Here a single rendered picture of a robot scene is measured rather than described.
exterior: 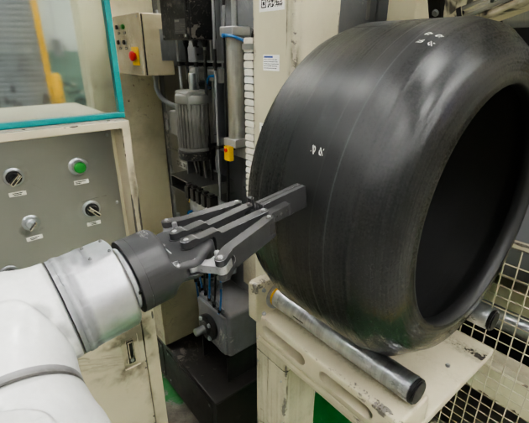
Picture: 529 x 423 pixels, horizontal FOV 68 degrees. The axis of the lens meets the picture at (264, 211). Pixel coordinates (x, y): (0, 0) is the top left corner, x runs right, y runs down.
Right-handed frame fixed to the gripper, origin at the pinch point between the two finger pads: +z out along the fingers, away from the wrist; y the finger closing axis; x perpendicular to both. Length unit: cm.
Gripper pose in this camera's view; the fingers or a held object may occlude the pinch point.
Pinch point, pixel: (281, 204)
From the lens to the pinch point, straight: 48.5
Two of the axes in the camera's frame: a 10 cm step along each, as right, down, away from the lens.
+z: 7.7, -3.7, 5.3
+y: -6.3, -3.0, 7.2
